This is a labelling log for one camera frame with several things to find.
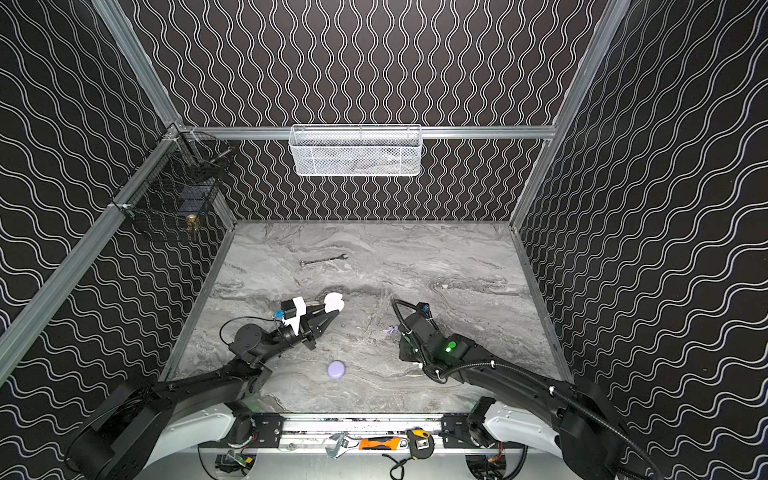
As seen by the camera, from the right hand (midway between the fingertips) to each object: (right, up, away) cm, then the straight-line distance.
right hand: (407, 345), depth 83 cm
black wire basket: (-72, +47, +10) cm, 86 cm away
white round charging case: (-19, +14, -11) cm, 26 cm away
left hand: (-17, +12, -12) cm, 24 cm away
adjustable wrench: (-17, -21, -10) cm, 29 cm away
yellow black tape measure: (+3, -20, -11) cm, 23 cm away
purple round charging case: (-20, -7, +1) cm, 21 cm away
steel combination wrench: (-22, +24, +27) cm, 43 cm away
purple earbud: (-4, +2, +9) cm, 10 cm away
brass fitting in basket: (-60, +34, 0) cm, 69 cm away
